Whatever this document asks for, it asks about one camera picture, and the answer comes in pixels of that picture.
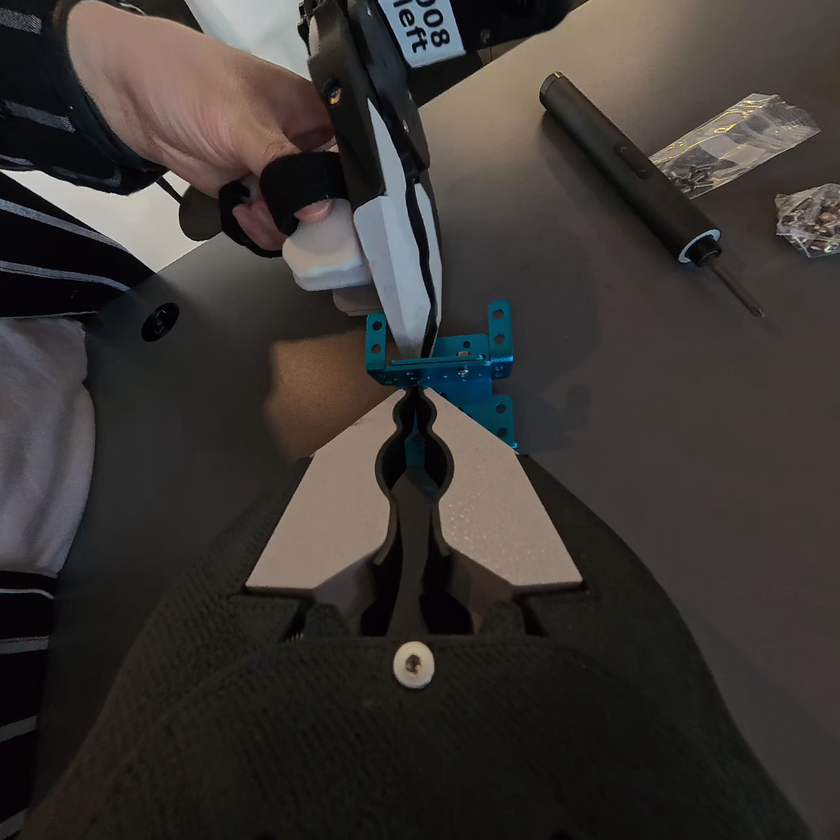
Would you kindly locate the round black desk grommet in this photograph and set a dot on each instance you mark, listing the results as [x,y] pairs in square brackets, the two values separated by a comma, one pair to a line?
[159,321]

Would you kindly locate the person's left hand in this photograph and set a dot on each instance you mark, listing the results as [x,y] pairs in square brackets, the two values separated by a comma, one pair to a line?
[184,105]

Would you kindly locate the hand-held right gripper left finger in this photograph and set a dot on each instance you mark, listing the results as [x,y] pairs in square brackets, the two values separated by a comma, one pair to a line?
[321,525]

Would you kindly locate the blue metal bracket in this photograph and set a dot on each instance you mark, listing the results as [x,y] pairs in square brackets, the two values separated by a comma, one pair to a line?
[472,367]

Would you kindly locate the crumpled clear screw bag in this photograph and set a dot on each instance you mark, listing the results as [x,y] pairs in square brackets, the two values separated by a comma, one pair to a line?
[810,220]

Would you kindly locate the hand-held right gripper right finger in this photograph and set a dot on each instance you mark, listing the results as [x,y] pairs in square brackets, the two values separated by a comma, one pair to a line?
[505,525]

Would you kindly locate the flat clear screw bag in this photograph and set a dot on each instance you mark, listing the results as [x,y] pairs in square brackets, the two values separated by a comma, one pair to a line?
[735,144]

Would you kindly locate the dark desk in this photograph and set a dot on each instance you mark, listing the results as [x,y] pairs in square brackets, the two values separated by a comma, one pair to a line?
[623,394]

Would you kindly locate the black electric screwdriver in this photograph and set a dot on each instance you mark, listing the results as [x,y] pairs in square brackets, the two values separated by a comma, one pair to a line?
[630,170]

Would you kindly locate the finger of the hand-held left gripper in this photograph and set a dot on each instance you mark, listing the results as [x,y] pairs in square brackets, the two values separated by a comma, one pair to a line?
[434,262]
[394,262]

